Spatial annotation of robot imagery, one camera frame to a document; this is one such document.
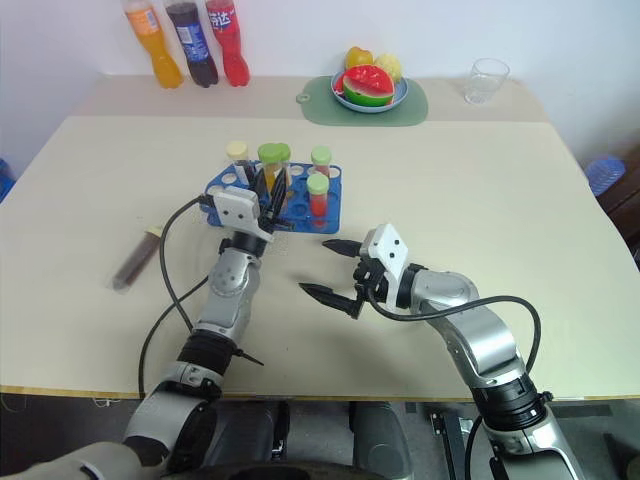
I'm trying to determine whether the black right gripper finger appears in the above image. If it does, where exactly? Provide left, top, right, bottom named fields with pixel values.
left=321, top=238, right=363, bottom=259
left=298, top=282, right=360, bottom=316

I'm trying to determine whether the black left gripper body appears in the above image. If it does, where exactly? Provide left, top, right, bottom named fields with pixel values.
left=257, top=197, right=297, bottom=235

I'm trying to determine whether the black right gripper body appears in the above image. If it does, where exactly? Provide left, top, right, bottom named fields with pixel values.
left=350, top=243, right=391, bottom=321

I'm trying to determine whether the green cap yellow test tube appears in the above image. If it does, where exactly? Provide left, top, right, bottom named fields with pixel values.
left=257, top=142, right=283, bottom=195

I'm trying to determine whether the green cap red test tube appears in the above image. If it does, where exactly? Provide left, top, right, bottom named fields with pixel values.
left=305, top=172, right=330, bottom=220
left=310, top=145, right=333, bottom=179

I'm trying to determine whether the blue test tube rack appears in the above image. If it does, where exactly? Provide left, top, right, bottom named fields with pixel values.
left=203, top=159, right=345, bottom=236

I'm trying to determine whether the cream cap dark test tube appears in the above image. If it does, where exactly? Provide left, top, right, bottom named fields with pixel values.
left=110, top=225, right=163, bottom=293
left=225, top=141, right=257, bottom=187

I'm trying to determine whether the green placemat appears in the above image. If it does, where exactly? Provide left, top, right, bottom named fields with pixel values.
left=296, top=74, right=430, bottom=128

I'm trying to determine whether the cream table cover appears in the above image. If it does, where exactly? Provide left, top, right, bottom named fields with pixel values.
left=0, top=115, right=640, bottom=403

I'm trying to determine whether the red soda bottle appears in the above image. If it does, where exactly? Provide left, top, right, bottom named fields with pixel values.
left=204, top=0, right=252, bottom=88

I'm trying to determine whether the toy watermelon slice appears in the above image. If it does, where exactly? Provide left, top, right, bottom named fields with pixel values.
left=340, top=64, right=397, bottom=108

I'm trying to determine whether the dark cola bottle blue label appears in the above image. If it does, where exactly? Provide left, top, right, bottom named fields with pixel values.
left=164, top=0, right=220, bottom=89

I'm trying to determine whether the dark grey rounded shape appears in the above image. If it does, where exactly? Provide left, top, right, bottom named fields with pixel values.
left=349, top=401, right=414, bottom=480
left=211, top=399, right=292, bottom=466

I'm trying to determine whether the light blue plate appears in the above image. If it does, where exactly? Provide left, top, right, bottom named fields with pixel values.
left=330, top=74, right=411, bottom=115

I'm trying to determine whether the yellow orange toy fruit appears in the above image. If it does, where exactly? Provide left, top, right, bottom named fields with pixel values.
left=344, top=46, right=376, bottom=72

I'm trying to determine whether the orange soda bottle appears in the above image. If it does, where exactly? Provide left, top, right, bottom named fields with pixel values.
left=123, top=0, right=184, bottom=91

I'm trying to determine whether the pale yellow toy fruit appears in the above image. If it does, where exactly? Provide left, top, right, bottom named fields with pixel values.
left=374, top=53, right=405, bottom=84

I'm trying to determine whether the clear plastic cup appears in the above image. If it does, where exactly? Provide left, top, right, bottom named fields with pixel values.
left=463, top=57, right=512, bottom=106

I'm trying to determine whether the blue plastic object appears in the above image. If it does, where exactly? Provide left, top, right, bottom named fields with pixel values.
left=0, top=158, right=17, bottom=203

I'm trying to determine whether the blue plastic stool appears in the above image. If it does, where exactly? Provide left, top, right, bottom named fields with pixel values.
left=584, top=154, right=628, bottom=198

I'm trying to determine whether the dark brown furniture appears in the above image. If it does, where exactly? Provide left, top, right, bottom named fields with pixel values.
left=596, top=162, right=640, bottom=269

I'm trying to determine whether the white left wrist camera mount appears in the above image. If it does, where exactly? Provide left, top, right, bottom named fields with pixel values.
left=211, top=186, right=276, bottom=244

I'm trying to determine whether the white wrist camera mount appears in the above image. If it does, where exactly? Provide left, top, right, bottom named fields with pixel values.
left=360, top=222, right=411, bottom=308
left=211, top=186, right=276, bottom=244

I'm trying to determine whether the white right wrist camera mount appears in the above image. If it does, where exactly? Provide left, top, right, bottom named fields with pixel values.
left=360, top=222, right=411, bottom=308

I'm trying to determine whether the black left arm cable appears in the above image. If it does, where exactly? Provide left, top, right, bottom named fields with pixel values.
left=138, top=195, right=217, bottom=397

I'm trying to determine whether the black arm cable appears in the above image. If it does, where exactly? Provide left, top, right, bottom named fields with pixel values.
left=368, top=293, right=543, bottom=376
left=138, top=195, right=217, bottom=397

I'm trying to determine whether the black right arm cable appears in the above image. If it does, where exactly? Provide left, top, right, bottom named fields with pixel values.
left=368, top=293, right=543, bottom=376

